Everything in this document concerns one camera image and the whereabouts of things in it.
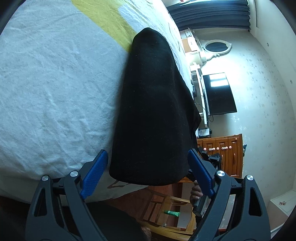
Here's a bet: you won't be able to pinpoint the patterned white bed sheet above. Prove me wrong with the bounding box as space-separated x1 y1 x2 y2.
1 1 192 203

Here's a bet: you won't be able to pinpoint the white oval vanity mirror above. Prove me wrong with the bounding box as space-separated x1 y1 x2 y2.
200 40 232 61

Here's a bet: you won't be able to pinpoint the dark blue right curtain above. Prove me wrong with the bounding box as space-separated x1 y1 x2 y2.
167 0 250 31

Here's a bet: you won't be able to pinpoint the black pants with studs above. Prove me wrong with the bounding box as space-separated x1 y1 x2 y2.
109 28 201 186

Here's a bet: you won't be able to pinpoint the black flat television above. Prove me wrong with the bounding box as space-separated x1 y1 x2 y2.
202 72 237 115

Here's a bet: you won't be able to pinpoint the wooden cabinet with knobs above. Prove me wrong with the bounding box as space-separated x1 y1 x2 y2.
179 133 244 183

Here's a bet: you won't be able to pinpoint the wooden chair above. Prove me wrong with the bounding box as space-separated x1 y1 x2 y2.
139 189 196 240

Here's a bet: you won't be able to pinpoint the person's right hand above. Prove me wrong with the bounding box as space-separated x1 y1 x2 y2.
190 180 203 206

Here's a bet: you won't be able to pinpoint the green tube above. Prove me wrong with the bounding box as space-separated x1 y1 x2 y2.
163 210 180 217

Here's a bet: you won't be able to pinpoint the white dresser shelf unit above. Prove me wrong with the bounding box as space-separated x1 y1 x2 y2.
180 28 212 138

